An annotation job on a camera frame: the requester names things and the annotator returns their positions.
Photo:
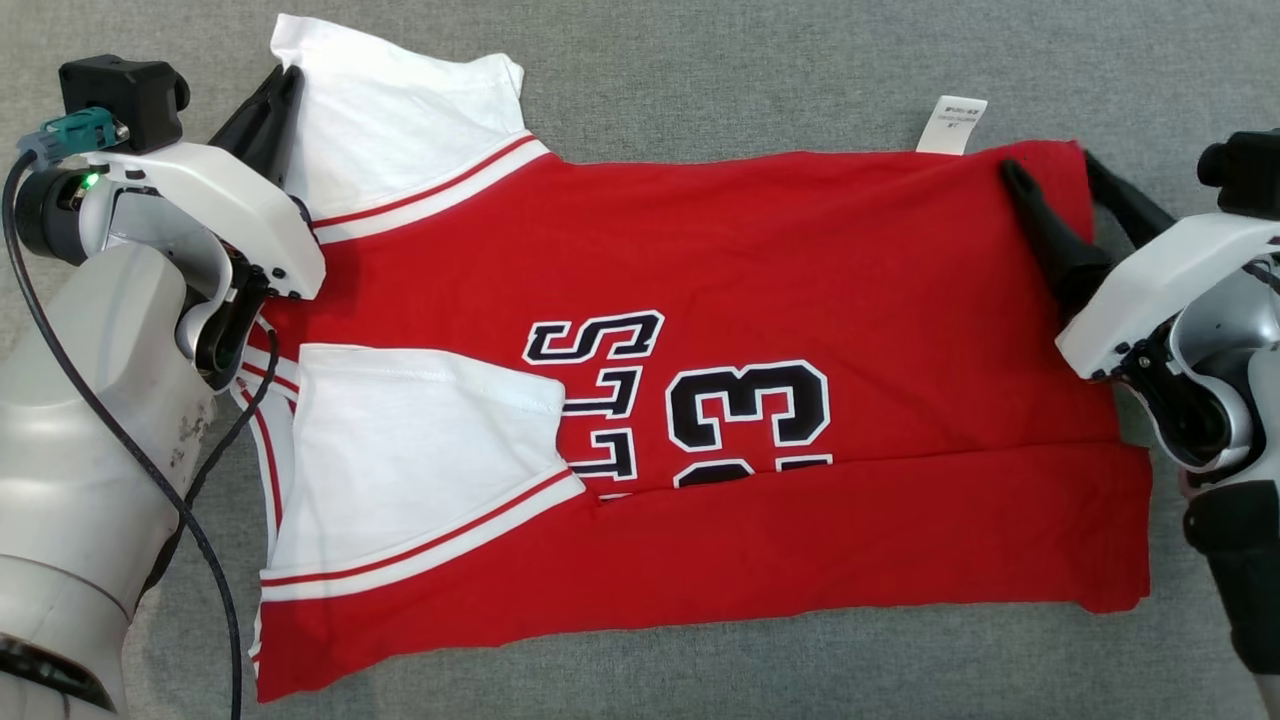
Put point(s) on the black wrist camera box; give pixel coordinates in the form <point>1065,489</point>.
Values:
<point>125,95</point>
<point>1245,170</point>

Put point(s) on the red jersey with white sleeves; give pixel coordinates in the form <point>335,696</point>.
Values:
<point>800,250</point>

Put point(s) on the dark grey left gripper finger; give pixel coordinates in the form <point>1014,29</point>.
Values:
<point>245,125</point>
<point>280,140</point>

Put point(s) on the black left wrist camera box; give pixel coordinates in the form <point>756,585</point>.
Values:
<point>125,95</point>

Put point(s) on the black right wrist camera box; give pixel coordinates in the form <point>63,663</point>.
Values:
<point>1245,170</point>

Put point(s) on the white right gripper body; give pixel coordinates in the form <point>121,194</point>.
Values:
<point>1150,300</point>

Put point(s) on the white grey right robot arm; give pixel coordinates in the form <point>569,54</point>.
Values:
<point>1240,560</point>

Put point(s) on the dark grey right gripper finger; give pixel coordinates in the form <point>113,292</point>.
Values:
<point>1060,250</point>
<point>1125,210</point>

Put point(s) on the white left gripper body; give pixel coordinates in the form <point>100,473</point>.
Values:
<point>250,230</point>

